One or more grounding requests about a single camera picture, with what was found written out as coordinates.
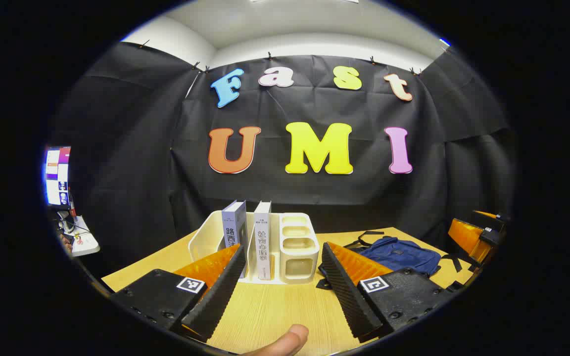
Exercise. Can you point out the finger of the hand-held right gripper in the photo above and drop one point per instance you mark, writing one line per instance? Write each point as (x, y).
(501, 216)
(490, 236)

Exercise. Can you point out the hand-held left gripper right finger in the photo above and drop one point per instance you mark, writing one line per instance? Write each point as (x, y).
(347, 296)

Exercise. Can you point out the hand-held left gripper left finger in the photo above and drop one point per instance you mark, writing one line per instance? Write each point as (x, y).
(220, 291)

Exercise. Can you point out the white plastic bookshelf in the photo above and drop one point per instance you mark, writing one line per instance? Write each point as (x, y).
(206, 237)

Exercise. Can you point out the white cover book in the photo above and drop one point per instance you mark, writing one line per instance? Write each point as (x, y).
(261, 247)

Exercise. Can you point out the lavender cover book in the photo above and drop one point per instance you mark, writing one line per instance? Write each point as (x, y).
(230, 227)

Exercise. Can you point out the blue schoolbag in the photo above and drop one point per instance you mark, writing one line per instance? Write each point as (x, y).
(399, 254)

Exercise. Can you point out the white side table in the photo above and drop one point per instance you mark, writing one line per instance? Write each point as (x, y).
(84, 247)

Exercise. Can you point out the computer monitor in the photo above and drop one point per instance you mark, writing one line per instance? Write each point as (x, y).
(57, 173)

